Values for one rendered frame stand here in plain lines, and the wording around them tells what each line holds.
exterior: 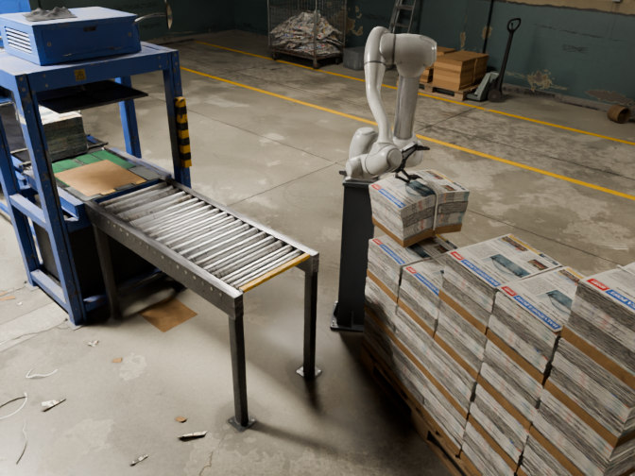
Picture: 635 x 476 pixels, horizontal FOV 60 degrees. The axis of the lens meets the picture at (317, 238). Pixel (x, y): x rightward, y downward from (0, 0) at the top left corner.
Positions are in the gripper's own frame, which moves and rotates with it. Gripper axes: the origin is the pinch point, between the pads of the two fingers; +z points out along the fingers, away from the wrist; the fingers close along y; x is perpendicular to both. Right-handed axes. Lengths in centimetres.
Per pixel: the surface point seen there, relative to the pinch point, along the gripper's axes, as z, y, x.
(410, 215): -13.0, 20.1, 14.2
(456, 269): -18, 24, 55
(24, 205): -173, 72, -149
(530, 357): -18, 35, 99
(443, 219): 7.7, 24.7, 14.2
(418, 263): -7.8, 42.9, 20.4
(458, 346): -15, 57, 65
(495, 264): -7, 18, 64
